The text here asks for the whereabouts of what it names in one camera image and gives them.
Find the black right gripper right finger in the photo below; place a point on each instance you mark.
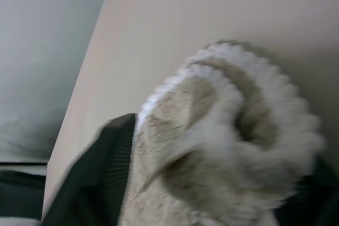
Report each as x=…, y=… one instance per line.
x=315, y=197

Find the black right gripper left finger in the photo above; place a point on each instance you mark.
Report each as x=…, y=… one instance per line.
x=98, y=173

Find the beige towel with white trim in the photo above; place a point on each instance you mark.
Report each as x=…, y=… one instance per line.
x=212, y=144

